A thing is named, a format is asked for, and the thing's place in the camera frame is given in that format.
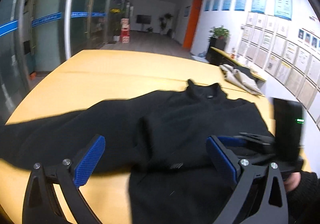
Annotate black Camel fleece jacket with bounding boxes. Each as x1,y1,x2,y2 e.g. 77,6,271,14
1,81,270,223

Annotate person's right hand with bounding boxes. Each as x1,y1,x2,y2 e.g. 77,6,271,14
284,172,301,193

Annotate beige folded cloth pile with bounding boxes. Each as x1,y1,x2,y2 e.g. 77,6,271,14
219,64,263,95

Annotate yellow side table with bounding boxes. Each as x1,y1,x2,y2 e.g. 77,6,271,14
207,47,266,82

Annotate potted green plant black planter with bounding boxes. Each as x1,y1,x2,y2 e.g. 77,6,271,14
206,26,229,66

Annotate tall potted plant far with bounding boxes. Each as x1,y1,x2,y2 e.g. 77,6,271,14
158,13,173,35

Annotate small potted plant far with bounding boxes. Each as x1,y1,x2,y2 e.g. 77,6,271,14
146,27,153,33

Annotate red white stacked boxes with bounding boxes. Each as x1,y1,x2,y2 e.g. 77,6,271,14
120,19,130,43

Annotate yellow sunflower decoration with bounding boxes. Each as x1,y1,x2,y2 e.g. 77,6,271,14
110,8,121,13

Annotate black camera box green light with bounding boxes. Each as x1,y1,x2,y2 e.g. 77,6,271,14
272,98,304,165

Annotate wall mounted black television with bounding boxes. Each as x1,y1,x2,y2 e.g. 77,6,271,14
136,15,151,24

